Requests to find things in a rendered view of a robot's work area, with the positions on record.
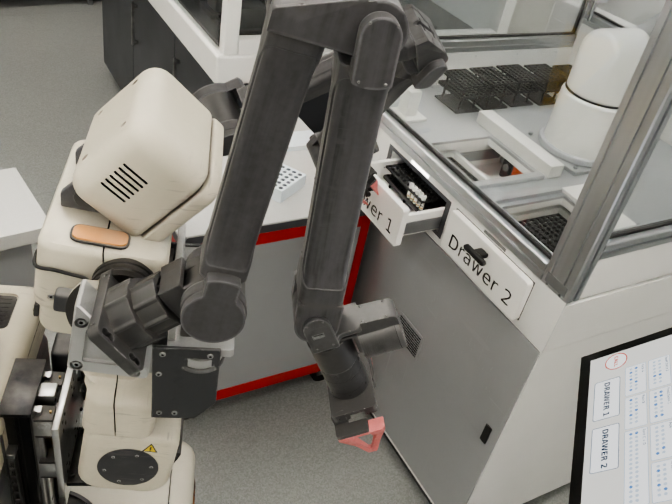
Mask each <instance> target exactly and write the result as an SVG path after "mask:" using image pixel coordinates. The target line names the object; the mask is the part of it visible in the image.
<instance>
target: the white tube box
mask: <svg viewBox="0 0 672 504"><path fill-rule="evenodd" d="M305 180H306V174H304V173H302V172H300V171H298V170H296V169H294V168H291V167H289V166H287V165H285V164H283V166H282V168H281V171H280V174H279V177H278V180H277V183H276V186H275V189H274V192H273V195H272V198H271V199H272V200H274V201H276V202H279V203H281V202H283V201H284V200H285V199H287V198H288V197H290V196H291V195H292V194H294V193H295V192H297V191H298V190H299V189H301V188H302V187H303V186H305Z"/></svg>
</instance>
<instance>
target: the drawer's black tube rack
mask: <svg viewBox="0 0 672 504"><path fill-rule="evenodd" d="M393 166H394V168H396V169H397V170H398V169H399V170H398V171H399V172H400V173H401V174H402V175H403V176H404V177H405V178H406V179H407V180H408V181H409V183H411V182H412V183H414V184H415V185H414V186H417V187H418V188H419V189H421V192H423V193H424V195H426V196H427V198H426V199H427V200H428V202H427V203H425V204H424V207H423V210H429V209H434V208H440V207H445V206H446V202H445V201H444V200H443V199H442V198H441V197H440V196H439V195H438V194H437V193H436V192H435V191H434V190H433V189H432V188H431V187H430V186H429V185H428V184H427V183H426V182H425V181H424V180H423V179H422V178H421V177H420V176H419V175H418V174H417V173H415V172H414V171H413V170H412V169H411V168H410V167H409V166H407V164H406V163H401V164H393ZM406 171H407V172H406ZM383 178H384V179H385V180H386V181H387V183H388V184H389V186H388V187H389V188H391V187H392V188H393V189H394V190H395V191H396V192H397V193H398V194H399V195H400V196H401V197H402V198H403V203H405V202H407V203H408V204H409V205H410V206H411V207H412V208H413V209H414V210H415V212H417V211H423V210H419V207H416V204H413V201H410V198H407V193H408V190H407V189H406V188H405V187H404V186H403V185H402V184H401V183H400V182H399V181H398V179H397V178H396V177H395V176H394V175H393V174H385V175H384V176H383Z"/></svg>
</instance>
